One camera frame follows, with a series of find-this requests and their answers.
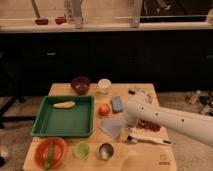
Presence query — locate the yellow banana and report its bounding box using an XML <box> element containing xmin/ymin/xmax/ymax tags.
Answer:
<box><xmin>53</xmin><ymin>101</ymin><xmax>76</xmax><ymax>109</ymax></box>

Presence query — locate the dark red bowl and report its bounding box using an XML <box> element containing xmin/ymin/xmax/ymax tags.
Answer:
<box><xmin>71</xmin><ymin>76</ymin><xmax>90</xmax><ymax>95</ymax></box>

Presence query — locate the bunch of red grapes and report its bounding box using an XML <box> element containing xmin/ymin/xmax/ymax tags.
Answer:
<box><xmin>136</xmin><ymin>119</ymin><xmax>161</xmax><ymax>132</ymax></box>

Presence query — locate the green plastic tray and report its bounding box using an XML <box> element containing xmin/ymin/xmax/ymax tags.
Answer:
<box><xmin>31</xmin><ymin>96</ymin><xmax>94</xmax><ymax>137</ymax></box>

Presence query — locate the red bowl on shelf right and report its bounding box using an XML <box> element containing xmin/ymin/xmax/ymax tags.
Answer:
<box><xmin>55</xmin><ymin>17</ymin><xmax>67</xmax><ymax>25</ymax></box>

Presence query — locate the wooden table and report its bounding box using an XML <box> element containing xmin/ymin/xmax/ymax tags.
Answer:
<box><xmin>22</xmin><ymin>82</ymin><xmax>178</xmax><ymax>171</ymax></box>

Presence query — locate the red bowl on shelf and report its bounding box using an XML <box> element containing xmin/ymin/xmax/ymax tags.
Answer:
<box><xmin>35</xmin><ymin>18</ymin><xmax>49</xmax><ymax>25</ymax></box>
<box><xmin>55</xmin><ymin>17</ymin><xmax>67</xmax><ymax>25</ymax></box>

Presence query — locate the green pepper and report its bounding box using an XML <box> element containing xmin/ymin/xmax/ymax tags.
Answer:
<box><xmin>44</xmin><ymin>142</ymin><xmax>54</xmax><ymax>171</ymax></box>

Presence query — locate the metal cup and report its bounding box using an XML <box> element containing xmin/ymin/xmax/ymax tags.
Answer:
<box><xmin>98</xmin><ymin>143</ymin><xmax>114</xmax><ymax>160</ymax></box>

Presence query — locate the orange plastic plate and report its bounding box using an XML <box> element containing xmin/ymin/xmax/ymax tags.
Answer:
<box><xmin>34</xmin><ymin>138</ymin><xmax>68</xmax><ymax>170</ymax></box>

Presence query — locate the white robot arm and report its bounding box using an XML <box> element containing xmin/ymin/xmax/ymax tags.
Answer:
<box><xmin>123</xmin><ymin>90</ymin><xmax>213</xmax><ymax>147</ymax></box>

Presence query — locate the white paper cup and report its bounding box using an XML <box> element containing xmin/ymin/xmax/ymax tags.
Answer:
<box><xmin>98</xmin><ymin>79</ymin><xmax>111</xmax><ymax>94</ymax></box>

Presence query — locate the red bowl on shelf left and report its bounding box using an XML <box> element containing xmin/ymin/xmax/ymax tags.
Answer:
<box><xmin>35</xmin><ymin>18</ymin><xmax>49</xmax><ymax>25</ymax></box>

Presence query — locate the red apple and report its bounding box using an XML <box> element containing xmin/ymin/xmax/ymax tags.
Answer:
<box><xmin>99</xmin><ymin>104</ymin><xmax>110</xmax><ymax>116</ymax></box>

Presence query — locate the green plastic cup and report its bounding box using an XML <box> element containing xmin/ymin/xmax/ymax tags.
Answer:
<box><xmin>74</xmin><ymin>142</ymin><xmax>90</xmax><ymax>160</ymax></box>

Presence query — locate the grey towel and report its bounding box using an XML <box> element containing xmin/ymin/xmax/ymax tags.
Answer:
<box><xmin>99</xmin><ymin>118</ymin><xmax>125</xmax><ymax>140</ymax></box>

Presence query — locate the white handled brush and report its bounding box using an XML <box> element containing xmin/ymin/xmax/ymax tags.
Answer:
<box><xmin>127</xmin><ymin>132</ymin><xmax>172</xmax><ymax>145</ymax></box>

